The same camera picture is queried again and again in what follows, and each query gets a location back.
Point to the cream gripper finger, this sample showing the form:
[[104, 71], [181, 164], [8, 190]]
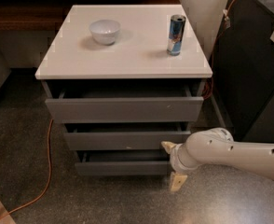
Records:
[[176, 181], [168, 146]]

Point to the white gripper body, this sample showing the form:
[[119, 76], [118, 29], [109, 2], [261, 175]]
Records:
[[175, 159]]

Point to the grey bottom drawer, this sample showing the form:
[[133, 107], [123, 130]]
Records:
[[123, 162]]

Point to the grey drawer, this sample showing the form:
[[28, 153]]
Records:
[[124, 136], [123, 162], [129, 109]]

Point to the blue silver redbull can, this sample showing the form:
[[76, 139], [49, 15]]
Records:
[[176, 34]]

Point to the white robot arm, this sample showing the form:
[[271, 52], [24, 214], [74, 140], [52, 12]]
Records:
[[216, 146]]

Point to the grey middle drawer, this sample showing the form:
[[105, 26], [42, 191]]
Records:
[[124, 136]]

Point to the grey top drawer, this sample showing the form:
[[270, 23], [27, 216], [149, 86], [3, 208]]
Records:
[[129, 109]]

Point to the grey cabinet with white top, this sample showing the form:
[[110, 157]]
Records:
[[136, 65]]

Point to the dark grey cabinet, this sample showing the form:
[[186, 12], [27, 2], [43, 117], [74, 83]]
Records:
[[243, 69]]

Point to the white bowl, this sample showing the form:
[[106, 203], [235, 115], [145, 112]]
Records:
[[105, 32]]

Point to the brown wooden counter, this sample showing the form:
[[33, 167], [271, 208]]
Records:
[[48, 15]]

